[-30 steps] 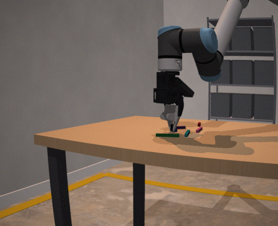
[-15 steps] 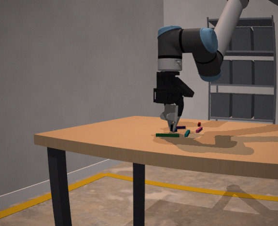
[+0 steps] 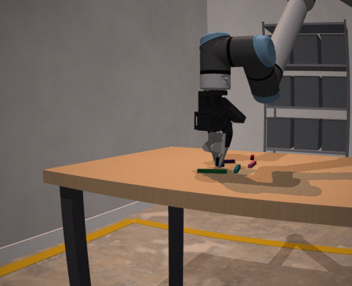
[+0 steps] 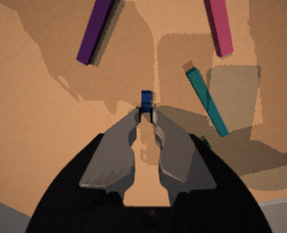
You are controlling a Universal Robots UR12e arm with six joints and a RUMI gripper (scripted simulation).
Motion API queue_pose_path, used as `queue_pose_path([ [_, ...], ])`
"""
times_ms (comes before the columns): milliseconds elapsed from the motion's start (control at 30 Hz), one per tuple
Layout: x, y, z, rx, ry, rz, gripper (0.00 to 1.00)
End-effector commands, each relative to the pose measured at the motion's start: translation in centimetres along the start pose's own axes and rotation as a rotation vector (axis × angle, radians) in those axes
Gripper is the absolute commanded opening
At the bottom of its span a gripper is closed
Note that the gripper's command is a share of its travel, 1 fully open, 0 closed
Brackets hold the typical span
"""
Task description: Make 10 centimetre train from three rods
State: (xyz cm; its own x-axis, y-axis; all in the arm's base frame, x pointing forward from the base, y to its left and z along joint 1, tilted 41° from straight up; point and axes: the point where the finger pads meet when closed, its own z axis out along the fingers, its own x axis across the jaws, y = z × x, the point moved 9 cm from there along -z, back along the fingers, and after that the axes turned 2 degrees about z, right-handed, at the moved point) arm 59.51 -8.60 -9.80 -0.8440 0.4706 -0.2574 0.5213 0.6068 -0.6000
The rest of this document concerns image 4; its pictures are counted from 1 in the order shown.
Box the turquoise rod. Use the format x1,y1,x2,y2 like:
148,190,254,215
185,67,229,137

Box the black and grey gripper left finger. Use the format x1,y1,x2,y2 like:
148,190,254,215
25,107,142,233

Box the pink rod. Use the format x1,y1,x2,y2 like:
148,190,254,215
203,0,233,57

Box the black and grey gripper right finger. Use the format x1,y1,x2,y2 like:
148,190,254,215
149,107,273,233

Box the purple rod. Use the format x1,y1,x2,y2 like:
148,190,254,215
77,0,116,66

